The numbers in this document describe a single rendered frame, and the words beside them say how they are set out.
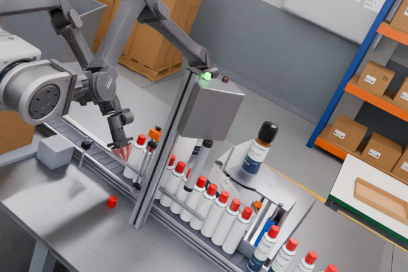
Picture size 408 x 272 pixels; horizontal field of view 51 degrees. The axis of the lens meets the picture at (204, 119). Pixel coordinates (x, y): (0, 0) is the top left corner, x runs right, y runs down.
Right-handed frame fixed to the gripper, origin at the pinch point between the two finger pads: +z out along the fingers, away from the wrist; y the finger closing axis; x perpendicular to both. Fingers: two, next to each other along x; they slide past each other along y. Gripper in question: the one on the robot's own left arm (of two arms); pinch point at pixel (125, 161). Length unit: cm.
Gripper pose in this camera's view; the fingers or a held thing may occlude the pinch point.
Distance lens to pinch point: 182.5
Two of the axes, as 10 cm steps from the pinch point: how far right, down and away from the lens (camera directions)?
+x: -8.4, 1.4, 5.3
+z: 2.3, 9.7, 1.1
